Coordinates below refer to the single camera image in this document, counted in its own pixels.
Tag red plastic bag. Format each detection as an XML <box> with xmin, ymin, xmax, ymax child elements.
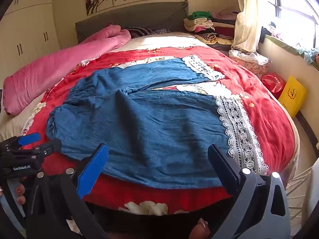
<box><xmin>261</xmin><ymin>73</ymin><xmax>286</xmax><ymax>99</ymax></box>

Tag striped dark pillow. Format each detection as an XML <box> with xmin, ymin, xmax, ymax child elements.
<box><xmin>126</xmin><ymin>27</ymin><xmax>170</xmax><ymax>39</ymax></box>

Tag right hand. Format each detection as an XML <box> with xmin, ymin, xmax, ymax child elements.
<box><xmin>188</xmin><ymin>218</ymin><xmax>210</xmax><ymax>239</ymax></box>

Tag grey bed headboard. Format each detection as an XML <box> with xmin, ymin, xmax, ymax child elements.
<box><xmin>75</xmin><ymin>0</ymin><xmax>189</xmax><ymax>43</ymax></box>

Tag pink quilt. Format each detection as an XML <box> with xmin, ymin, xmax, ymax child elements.
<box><xmin>2</xmin><ymin>24</ymin><xmax>131</xmax><ymax>115</ymax></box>

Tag red floral blanket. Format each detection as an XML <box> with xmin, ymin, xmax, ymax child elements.
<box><xmin>24</xmin><ymin>46</ymin><xmax>298</xmax><ymax>214</ymax></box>

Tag window frame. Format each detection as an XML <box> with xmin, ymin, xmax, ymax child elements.
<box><xmin>268</xmin><ymin>0</ymin><xmax>318</xmax><ymax>25</ymax></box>

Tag floral fabric basket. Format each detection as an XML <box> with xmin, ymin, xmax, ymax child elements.
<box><xmin>229</xmin><ymin>50</ymin><xmax>269</xmax><ymax>79</ymax></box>

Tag blue denim lace-trimmed pants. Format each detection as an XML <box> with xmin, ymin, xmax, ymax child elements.
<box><xmin>46</xmin><ymin>55</ymin><xmax>268</xmax><ymax>189</ymax></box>

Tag left hand painted nails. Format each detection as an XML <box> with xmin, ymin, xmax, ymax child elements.
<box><xmin>15</xmin><ymin>183</ymin><xmax>26</xmax><ymax>205</ymax></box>

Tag stack of folded clothes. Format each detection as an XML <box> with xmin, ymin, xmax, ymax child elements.
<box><xmin>183</xmin><ymin>11</ymin><xmax>237</xmax><ymax>46</ymax></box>

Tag cream wardrobe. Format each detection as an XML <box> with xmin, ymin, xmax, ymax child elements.
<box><xmin>1</xmin><ymin>0</ymin><xmax>60</xmax><ymax>87</ymax></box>

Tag cream curtain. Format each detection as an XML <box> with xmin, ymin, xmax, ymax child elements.
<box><xmin>232</xmin><ymin>0</ymin><xmax>262</xmax><ymax>53</ymax></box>

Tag yellow paper bag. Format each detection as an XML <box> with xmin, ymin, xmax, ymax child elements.
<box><xmin>279</xmin><ymin>76</ymin><xmax>308</xmax><ymax>118</ymax></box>

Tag white wire rack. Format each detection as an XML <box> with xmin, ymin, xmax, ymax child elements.
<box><xmin>286</xmin><ymin>167</ymin><xmax>312</xmax><ymax>236</ymax></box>

